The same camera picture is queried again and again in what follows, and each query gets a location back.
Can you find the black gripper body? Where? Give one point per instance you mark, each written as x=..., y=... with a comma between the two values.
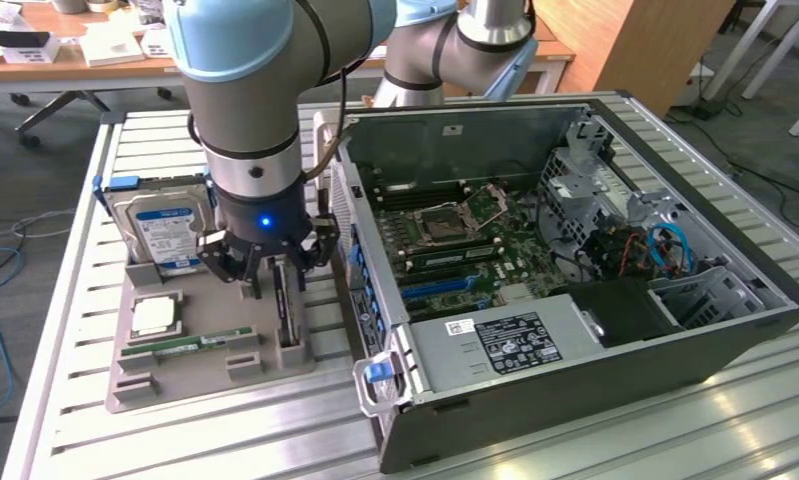
x=266, y=220

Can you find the low profile graphics card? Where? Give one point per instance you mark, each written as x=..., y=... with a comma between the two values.
x=288, y=310

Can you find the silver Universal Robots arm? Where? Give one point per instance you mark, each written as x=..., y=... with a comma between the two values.
x=253, y=75

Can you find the hard disk in blue caddy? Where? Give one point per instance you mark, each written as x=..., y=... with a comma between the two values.
x=166, y=235

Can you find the grey parts rack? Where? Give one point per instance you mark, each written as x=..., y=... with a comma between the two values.
x=206, y=310

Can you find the silver CPU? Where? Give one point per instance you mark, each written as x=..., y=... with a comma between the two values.
x=154, y=316

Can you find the black RAM slot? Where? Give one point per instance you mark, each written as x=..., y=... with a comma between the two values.
x=423, y=192
x=423, y=186
x=423, y=198
x=423, y=203

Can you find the black expansion slot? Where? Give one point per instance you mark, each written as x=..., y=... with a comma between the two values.
x=433, y=276

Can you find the CPU socket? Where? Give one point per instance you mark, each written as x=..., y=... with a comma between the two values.
x=443, y=225

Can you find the blue expansion slot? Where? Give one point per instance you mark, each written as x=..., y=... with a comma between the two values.
x=433, y=288

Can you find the white barcode sticker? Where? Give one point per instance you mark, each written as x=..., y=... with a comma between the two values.
x=460, y=327

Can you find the metal socket cover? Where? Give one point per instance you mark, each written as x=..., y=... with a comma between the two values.
x=489, y=202

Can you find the blue case latch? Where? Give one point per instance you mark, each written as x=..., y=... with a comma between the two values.
x=376, y=374

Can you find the grey power supply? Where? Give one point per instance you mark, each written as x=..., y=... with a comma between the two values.
x=440, y=360

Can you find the small white case sticker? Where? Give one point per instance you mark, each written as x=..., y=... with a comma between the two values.
x=453, y=130

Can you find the green motherboard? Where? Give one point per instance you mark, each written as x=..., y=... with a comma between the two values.
x=527, y=260

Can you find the silver chipset heat sink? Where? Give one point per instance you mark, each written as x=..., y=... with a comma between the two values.
x=520, y=295

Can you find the black power supply label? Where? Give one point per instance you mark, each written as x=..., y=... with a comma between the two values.
x=520, y=344

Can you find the black chair base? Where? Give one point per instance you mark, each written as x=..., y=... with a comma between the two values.
x=60, y=107

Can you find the white box with label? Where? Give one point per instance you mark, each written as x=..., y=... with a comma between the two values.
x=154, y=47

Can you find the large silver drive cage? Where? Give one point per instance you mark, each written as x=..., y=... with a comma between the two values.
x=573, y=200

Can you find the flat white box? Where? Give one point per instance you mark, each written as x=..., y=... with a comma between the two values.
x=113, y=47

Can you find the wooden desk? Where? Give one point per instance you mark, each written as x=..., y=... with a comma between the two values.
x=53, y=74

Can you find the clear bag of parts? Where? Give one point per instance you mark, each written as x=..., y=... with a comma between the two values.
x=148, y=12

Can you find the tape roll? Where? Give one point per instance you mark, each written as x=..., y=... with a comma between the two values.
x=101, y=5

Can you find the black and white box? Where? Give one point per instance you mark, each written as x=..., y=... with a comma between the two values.
x=26, y=47

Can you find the grey cup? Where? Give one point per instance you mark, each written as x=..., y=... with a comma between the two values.
x=69, y=6

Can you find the open black PC case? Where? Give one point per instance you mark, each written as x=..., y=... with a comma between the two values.
x=640, y=400

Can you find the small silver disk bay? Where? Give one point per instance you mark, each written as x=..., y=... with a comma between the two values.
x=707, y=300

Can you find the wooden cabinet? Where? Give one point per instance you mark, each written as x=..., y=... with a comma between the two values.
x=640, y=50

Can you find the black power strip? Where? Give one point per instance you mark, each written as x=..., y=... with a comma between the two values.
x=696, y=109

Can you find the white table frame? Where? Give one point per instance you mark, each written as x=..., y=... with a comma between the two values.
x=741, y=50

